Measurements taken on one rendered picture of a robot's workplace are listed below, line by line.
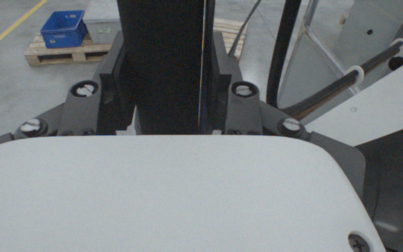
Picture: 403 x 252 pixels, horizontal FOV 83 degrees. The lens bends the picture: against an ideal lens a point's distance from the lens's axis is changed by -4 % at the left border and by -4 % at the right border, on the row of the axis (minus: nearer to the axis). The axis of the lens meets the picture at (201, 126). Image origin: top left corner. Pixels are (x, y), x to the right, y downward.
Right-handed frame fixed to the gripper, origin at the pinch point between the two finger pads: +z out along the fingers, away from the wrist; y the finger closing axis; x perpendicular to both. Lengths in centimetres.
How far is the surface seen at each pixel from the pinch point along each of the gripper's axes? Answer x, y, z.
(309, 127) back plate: -30.3, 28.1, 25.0
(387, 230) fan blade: -8.5, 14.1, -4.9
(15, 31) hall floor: -151, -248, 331
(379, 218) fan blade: -8.9, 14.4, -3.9
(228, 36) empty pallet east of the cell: -136, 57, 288
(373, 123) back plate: -22.1, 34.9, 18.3
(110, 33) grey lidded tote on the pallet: -122, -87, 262
